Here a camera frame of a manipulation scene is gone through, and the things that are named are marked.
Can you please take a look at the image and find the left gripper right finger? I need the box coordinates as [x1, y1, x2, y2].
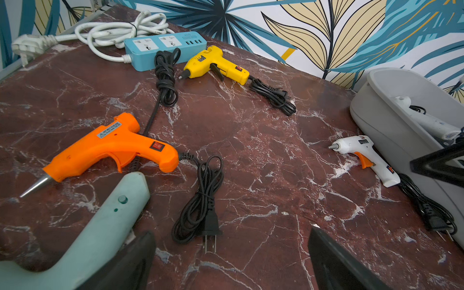
[308, 227, 390, 290]

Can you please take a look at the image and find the yellow glue gun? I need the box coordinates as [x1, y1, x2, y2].
[179, 45, 250, 85]

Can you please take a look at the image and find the large white glue gun pink stick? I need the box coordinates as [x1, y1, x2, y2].
[392, 96, 461, 141]

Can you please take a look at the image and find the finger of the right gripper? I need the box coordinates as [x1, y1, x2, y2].
[410, 142, 464, 183]

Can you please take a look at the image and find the teal power strip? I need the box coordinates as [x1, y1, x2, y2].
[124, 31, 207, 72]

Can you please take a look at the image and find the white power strip cable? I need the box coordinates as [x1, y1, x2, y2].
[10, 10, 175, 67]

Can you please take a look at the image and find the grey plastic storage box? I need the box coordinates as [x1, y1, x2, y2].
[350, 68, 464, 246]

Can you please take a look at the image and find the small white glue gun orange trigger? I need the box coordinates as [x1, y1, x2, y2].
[329, 135, 401, 188]

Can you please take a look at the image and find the mint glue gun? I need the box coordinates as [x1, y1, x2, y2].
[1, 172, 150, 290]

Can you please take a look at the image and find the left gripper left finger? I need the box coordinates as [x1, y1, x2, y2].
[74, 230, 156, 290]

